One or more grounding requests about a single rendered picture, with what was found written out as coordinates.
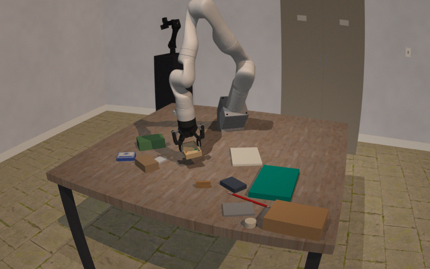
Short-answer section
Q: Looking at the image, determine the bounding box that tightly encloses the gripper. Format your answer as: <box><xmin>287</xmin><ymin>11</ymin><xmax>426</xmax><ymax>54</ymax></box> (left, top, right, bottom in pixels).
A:
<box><xmin>172</xmin><ymin>120</ymin><xmax>205</xmax><ymax>153</ymax></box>

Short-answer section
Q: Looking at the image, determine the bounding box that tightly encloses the covered wooden puzzle box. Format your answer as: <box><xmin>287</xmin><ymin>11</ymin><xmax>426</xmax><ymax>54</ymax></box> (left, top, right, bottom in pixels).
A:
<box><xmin>183</xmin><ymin>142</ymin><xmax>203</xmax><ymax>160</ymax></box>

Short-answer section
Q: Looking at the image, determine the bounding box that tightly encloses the cream flat box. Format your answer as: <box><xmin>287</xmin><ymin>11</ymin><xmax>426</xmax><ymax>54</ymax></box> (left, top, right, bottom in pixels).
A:
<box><xmin>230</xmin><ymin>147</ymin><xmax>263</xmax><ymax>167</ymax></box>

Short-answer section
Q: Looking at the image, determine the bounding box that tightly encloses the dark grey flat box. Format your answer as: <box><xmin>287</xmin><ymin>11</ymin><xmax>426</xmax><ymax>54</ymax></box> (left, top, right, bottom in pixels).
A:
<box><xmin>220</xmin><ymin>177</ymin><xmax>247</xmax><ymax>193</ymax></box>

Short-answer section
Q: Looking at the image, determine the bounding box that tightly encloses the teal flat box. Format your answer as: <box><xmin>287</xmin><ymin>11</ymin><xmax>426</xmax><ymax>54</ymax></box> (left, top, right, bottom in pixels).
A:
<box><xmin>248</xmin><ymin>165</ymin><xmax>300</xmax><ymax>202</ymax></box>

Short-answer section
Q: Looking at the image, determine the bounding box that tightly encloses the green box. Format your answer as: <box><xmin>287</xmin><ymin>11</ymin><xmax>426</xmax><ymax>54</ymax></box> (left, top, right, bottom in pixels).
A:
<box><xmin>137</xmin><ymin>133</ymin><xmax>166</xmax><ymax>151</ymax></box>

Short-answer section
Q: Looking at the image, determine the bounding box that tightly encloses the small brown cardboard box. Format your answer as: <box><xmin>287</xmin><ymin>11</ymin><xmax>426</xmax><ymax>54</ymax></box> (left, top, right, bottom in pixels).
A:
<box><xmin>135</xmin><ymin>155</ymin><xmax>160</xmax><ymax>173</ymax></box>

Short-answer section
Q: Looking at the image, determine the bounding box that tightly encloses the black stand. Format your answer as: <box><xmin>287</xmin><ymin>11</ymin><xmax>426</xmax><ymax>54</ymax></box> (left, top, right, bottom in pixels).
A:
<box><xmin>154</xmin><ymin>53</ymin><xmax>193</xmax><ymax>111</ymax></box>

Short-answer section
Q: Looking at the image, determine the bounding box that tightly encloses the red pencil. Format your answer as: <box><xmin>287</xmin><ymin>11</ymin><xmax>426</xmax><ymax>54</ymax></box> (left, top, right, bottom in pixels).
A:
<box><xmin>227</xmin><ymin>192</ymin><xmax>271</xmax><ymax>208</ymax></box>

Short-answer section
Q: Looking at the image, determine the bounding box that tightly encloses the brown wooden table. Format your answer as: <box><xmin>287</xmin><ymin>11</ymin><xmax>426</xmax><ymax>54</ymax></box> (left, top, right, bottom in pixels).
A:
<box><xmin>46</xmin><ymin>103</ymin><xmax>349</xmax><ymax>269</ymax></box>

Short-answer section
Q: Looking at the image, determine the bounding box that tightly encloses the large brown box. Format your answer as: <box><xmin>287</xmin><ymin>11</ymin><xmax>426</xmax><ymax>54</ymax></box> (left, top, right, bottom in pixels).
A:
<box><xmin>262</xmin><ymin>200</ymin><xmax>329</xmax><ymax>241</ymax></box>

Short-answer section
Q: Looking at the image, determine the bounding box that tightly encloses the taupe cabinet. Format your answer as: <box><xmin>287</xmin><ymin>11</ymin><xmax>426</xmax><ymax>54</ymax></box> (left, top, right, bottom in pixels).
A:
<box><xmin>280</xmin><ymin>0</ymin><xmax>365</xmax><ymax>155</ymax></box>

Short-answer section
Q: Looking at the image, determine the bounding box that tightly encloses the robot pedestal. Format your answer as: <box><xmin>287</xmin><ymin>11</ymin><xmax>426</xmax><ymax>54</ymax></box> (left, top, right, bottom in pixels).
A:
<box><xmin>217</xmin><ymin>96</ymin><xmax>249</xmax><ymax>132</ymax></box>

